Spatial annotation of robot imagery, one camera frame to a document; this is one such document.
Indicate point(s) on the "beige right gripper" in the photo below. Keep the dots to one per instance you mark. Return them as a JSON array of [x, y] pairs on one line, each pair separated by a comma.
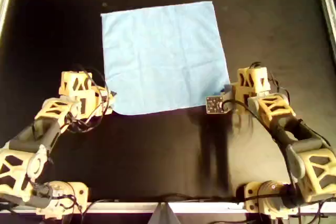
[[253, 82]]

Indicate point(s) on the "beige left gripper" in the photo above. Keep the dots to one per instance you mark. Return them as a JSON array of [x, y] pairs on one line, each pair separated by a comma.
[[86, 100]]

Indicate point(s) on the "light blue cloth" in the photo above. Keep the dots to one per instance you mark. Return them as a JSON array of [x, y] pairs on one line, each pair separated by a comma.
[[162, 58]]

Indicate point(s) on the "beige lattice left robot arm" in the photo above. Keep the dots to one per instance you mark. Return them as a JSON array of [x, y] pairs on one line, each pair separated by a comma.
[[15, 166]]

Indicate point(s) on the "beige lattice right robot arm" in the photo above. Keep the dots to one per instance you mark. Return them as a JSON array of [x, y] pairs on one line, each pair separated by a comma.
[[317, 171]]

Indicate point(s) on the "beige right arm base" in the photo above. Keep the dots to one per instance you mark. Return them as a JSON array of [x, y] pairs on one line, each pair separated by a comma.
[[252, 195]]

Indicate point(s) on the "beige left arm base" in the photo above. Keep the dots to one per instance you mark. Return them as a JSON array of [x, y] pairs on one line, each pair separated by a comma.
[[78, 192]]

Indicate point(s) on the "black camera circuit board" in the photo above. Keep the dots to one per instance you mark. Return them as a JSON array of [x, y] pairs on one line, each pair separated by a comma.
[[215, 104]]

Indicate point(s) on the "grey camera stand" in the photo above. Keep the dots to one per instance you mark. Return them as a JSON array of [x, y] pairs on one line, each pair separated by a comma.
[[164, 216]]

